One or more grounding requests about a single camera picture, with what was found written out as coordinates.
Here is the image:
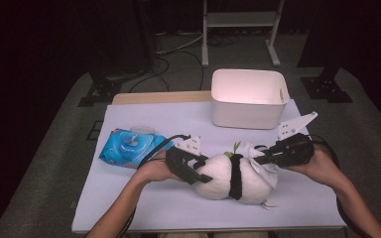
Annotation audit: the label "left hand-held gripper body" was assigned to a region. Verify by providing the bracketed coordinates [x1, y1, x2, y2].
[165, 136, 202, 182]

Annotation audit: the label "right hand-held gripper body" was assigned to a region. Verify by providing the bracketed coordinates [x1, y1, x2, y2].
[271, 111, 319, 168]

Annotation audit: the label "white wet wipe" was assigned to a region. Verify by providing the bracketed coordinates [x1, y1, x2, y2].
[246, 142, 281, 191]

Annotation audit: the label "panda plush toy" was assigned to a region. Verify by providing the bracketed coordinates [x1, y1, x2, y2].
[191, 141, 279, 210]

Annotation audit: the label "white storage bin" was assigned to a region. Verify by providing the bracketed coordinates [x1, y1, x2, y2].
[210, 67, 291, 131]

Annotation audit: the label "blue wet wipes pack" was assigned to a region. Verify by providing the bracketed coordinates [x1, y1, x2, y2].
[98, 125, 174, 169]

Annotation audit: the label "person's left hand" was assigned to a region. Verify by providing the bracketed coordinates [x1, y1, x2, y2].
[133, 150, 180, 183]

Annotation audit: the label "person's right hand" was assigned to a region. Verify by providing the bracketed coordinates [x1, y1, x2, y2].
[286, 147, 345, 189]

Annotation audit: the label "white table cover sheet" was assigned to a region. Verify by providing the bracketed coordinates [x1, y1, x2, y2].
[71, 98, 346, 234]

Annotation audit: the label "black stand base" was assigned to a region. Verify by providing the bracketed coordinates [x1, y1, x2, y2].
[300, 65, 353, 104]
[77, 62, 123, 108]

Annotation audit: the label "white metal stand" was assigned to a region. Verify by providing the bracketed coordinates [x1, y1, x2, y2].
[200, 0, 286, 68]

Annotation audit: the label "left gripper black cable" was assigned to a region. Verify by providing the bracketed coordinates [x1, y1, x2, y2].
[117, 133, 192, 238]

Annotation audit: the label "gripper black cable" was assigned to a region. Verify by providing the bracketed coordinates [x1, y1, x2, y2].
[117, 133, 192, 238]
[311, 133, 375, 238]

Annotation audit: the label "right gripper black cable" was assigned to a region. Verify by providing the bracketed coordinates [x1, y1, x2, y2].
[311, 133, 375, 238]

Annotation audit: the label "black square floor frame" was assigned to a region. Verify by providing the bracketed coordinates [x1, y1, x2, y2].
[86, 120, 104, 142]

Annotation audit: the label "tangled floor cables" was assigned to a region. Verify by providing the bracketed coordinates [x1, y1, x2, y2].
[127, 29, 206, 93]

